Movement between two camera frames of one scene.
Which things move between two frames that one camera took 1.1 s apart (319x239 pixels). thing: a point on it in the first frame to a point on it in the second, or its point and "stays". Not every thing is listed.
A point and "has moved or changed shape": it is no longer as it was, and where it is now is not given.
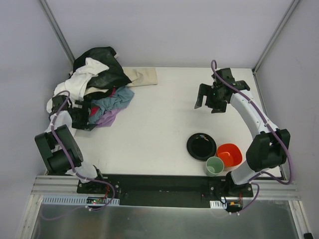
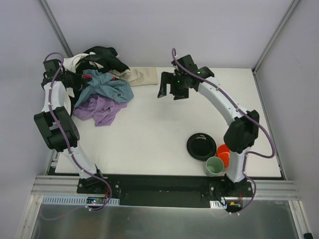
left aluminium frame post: (57, 29) stays
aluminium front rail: (58, 185) stays
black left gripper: (83, 122) to (75, 80)
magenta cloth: (93, 110) to (89, 76)
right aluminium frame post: (274, 36) stays
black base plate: (159, 190) stays
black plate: (201, 146) stays
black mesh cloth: (113, 77) has moved or changed shape
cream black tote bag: (91, 93) to (76, 63)
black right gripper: (210, 97) to (173, 83)
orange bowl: (231, 154) stays
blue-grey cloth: (119, 99) to (101, 83)
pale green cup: (215, 166) stays
